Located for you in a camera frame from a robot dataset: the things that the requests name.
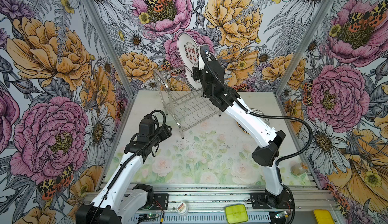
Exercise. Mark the black striped rim plate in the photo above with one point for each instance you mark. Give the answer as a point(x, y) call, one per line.
point(253, 121)

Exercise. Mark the green circuit board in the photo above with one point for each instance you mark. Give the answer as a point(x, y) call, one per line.
point(151, 217)

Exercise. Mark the silver wire dish rack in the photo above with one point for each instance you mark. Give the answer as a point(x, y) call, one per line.
point(182, 98)

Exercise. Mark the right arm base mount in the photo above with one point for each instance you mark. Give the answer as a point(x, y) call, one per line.
point(269, 201)

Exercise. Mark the green square box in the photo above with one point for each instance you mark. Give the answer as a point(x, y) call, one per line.
point(236, 214)

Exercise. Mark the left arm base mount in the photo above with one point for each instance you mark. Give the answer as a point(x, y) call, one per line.
point(160, 201)

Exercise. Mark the red floral pattern plate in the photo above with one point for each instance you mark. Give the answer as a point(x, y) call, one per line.
point(188, 51)

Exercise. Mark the right aluminium corner post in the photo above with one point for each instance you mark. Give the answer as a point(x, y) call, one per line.
point(307, 37)

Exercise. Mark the small clear plastic bottle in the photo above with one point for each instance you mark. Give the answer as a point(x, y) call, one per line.
point(299, 168)

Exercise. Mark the left aluminium corner post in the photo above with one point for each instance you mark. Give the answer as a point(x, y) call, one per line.
point(95, 18)

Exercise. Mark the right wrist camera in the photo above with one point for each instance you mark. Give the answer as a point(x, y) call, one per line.
point(204, 54)

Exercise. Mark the aluminium corner post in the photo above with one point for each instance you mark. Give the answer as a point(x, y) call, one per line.
point(95, 18)
point(307, 37)

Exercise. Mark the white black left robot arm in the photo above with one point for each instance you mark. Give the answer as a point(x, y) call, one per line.
point(111, 205)

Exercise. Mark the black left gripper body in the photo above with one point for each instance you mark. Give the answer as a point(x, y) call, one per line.
point(153, 137)

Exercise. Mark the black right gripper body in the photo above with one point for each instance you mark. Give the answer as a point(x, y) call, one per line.
point(199, 74)

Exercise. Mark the yellow box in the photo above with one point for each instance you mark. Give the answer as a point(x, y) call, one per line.
point(323, 216)

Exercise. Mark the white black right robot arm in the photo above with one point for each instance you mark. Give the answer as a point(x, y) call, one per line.
point(226, 99)

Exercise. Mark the round tape roll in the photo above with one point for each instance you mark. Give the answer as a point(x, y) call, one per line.
point(182, 209)

